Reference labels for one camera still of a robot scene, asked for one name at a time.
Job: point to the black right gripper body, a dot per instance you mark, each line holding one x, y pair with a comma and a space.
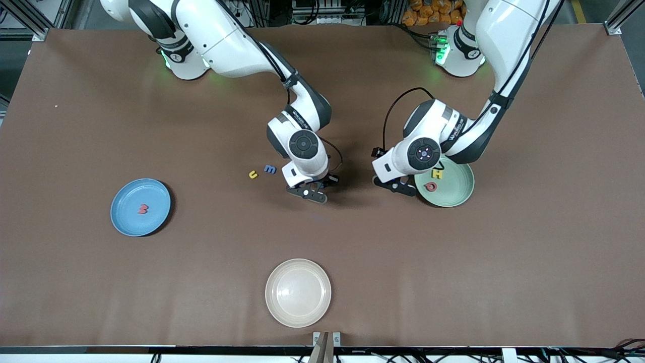
330, 179

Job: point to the yellow capital letter H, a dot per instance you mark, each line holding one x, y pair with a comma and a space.
437, 174

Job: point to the pink capital letter Q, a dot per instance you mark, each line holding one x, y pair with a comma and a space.
427, 185

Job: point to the pink small letter w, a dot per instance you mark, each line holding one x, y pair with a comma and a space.
143, 209

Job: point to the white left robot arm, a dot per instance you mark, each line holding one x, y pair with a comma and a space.
509, 35

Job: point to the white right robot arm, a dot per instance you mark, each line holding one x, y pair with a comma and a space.
227, 45

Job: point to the green plate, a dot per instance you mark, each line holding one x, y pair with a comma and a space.
456, 189

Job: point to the blue small letter m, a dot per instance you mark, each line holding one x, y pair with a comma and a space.
270, 169

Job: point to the beige plate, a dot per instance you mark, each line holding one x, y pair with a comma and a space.
298, 293

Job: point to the orange bag pile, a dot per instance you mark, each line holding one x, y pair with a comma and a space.
428, 12

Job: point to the white equipment rack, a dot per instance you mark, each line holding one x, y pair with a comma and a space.
327, 12

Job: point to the blue plate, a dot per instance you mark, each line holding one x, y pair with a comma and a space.
151, 194

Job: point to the grey metal mounting bracket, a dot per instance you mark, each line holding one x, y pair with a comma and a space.
316, 338

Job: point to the tan camera pole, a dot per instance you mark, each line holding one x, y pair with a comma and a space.
322, 350

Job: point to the aluminium frame post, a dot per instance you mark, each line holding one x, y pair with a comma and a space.
612, 27
40, 34

